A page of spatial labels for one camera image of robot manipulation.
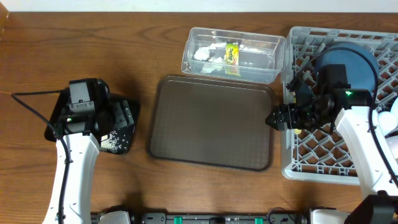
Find light blue cup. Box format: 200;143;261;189
390;98;398;119

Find dark blue plate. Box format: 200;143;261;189
315;42;379;93

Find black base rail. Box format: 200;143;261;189
91;205;310;224

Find white tissue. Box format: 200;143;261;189
201;43;226;74
193;47;211;61

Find yellow snack wrapper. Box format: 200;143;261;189
224;43;240;76

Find dark brown serving tray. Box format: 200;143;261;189
146;76;275;172

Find light blue rice bowl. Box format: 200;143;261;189
377;111;397;136

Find clear plastic bin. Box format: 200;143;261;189
181;27;287;84

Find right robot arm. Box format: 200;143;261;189
266;88;397;223

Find grey dishwasher rack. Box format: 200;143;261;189
281;26;397;185

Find scattered white rice grains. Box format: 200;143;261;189
99;129;133;155

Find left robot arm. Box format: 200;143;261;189
43;99;139;223

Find black plastic tray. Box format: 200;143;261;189
50;90;140;154

